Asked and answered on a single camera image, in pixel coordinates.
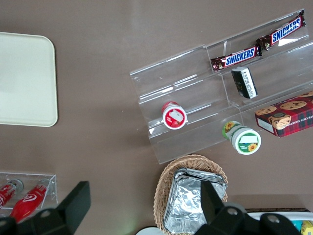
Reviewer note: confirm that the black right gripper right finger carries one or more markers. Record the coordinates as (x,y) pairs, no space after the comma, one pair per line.
(210,200)

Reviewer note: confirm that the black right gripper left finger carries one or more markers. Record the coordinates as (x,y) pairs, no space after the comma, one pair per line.
(73,205)

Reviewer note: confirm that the light oval wicker basket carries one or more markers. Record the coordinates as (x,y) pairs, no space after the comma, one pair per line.
(161,191)

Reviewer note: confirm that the white rectangular snack tray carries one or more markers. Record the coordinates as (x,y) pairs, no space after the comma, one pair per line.
(281,215)

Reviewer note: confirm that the beige plastic tray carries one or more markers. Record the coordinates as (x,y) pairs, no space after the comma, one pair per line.
(24,80)

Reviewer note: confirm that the stack of foil trays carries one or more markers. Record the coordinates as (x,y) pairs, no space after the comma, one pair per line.
(185,195)

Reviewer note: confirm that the clear acrylic bottle rack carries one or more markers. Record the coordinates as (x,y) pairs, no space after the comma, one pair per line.
(52,191)

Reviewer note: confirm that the red Coca-Cola aluminium bottle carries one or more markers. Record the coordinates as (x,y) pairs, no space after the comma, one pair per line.
(28,202)
(6,195)

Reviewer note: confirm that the green sunflower yogurt cup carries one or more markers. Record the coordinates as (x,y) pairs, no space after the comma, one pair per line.
(245,142)

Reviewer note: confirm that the teal snack packet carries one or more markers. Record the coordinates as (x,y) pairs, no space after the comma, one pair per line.
(296,224)

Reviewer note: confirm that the red strawberry yogurt cup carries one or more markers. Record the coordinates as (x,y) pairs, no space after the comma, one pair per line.
(174,117)

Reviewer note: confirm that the yellow snack packet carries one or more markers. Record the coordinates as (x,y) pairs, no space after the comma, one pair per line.
(307,227)

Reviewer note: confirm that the red tartan cookie box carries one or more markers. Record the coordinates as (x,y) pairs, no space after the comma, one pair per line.
(291,117)

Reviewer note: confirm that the black and white chocolate box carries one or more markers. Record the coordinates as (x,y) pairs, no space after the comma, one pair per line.
(244,83)

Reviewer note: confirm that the clear acrylic step stand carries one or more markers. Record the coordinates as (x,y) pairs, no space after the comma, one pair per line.
(281,73)
(171,73)

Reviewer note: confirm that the Snickers chocolate bar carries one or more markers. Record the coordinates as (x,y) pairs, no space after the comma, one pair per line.
(283,33)
(237,60)

